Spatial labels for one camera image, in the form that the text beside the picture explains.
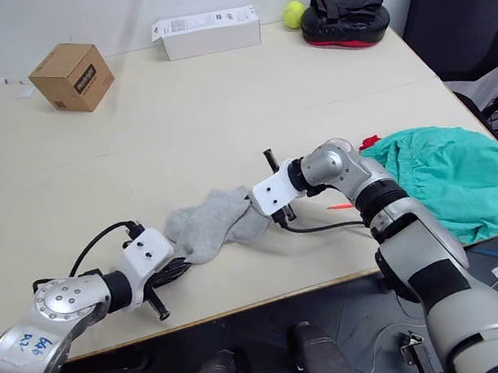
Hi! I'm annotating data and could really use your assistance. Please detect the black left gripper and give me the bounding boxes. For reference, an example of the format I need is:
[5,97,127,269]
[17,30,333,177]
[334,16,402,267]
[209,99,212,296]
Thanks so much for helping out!
[139,254,202,325]

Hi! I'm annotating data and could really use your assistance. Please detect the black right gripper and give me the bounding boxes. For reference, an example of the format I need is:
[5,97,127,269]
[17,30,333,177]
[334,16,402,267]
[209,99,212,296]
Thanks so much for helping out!
[262,145,298,231]

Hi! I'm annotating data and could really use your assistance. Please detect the large grey sock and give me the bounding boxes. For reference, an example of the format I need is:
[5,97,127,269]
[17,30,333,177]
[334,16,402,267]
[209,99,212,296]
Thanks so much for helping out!
[159,184,261,269]

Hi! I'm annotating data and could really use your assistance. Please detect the small grey sock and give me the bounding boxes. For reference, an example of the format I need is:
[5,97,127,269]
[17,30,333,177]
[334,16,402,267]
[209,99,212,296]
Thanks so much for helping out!
[222,202,275,247]

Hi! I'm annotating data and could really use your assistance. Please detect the green shorts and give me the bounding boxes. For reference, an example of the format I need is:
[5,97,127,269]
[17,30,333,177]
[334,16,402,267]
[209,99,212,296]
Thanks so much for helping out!
[357,116,498,259]

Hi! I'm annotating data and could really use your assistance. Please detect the small orange stick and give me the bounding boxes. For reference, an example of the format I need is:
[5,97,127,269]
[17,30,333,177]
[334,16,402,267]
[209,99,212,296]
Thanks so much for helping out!
[325,200,356,212]

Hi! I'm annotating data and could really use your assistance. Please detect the long white carton box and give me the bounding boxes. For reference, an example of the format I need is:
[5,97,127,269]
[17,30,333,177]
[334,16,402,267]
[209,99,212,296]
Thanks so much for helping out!
[148,4,265,64]

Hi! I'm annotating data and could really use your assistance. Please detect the yellow tennis ball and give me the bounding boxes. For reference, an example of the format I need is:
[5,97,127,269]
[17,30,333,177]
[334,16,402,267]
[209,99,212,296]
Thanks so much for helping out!
[281,0,308,31]

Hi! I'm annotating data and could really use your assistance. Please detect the black red boxing pad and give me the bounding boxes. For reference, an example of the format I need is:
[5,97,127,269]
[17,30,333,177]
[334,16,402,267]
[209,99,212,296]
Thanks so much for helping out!
[296,0,396,57]

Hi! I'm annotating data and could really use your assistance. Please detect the brown cardboard box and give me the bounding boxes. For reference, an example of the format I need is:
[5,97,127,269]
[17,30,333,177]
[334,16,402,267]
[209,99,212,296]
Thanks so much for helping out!
[23,36,120,121]

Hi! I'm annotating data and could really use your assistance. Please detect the black office chair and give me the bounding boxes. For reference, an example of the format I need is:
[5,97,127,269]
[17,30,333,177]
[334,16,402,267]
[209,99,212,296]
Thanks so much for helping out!
[395,0,498,164]

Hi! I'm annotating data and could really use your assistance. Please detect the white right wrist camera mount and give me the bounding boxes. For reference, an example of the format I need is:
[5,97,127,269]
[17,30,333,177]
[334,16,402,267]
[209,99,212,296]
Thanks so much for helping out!
[244,155,311,220]

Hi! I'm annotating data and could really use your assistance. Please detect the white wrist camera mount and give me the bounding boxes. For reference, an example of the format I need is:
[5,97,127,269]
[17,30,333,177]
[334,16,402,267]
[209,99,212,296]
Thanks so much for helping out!
[118,224,183,307]
[244,155,311,220]

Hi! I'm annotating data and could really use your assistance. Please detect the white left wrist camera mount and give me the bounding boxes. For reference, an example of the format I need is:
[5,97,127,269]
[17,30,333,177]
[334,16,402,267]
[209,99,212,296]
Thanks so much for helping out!
[118,224,183,307]

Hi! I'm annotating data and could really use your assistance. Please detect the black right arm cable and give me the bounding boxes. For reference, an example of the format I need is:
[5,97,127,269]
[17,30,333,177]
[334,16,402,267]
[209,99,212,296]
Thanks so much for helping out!
[276,204,369,240]

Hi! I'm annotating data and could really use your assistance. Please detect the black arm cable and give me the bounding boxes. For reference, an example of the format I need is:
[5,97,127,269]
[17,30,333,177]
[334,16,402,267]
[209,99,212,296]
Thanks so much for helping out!
[276,204,369,240]
[61,217,151,278]

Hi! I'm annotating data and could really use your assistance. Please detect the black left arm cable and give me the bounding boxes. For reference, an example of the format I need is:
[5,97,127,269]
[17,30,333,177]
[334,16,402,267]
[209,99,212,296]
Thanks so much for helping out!
[61,217,151,278]

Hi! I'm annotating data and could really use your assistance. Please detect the metal bracket on floor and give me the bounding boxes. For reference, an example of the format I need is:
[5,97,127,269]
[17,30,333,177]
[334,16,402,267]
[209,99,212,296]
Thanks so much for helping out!
[398,326,444,373]

